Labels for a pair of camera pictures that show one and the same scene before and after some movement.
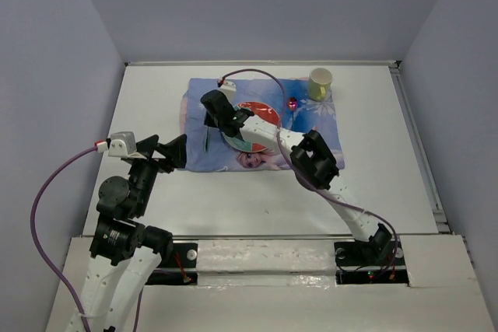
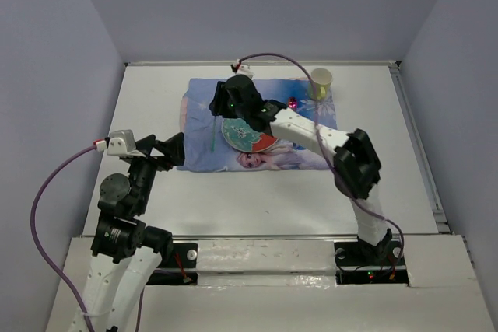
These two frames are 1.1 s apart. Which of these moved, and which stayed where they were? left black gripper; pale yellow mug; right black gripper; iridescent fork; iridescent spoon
Moved: right black gripper; iridescent fork
Stayed: pale yellow mug; iridescent spoon; left black gripper
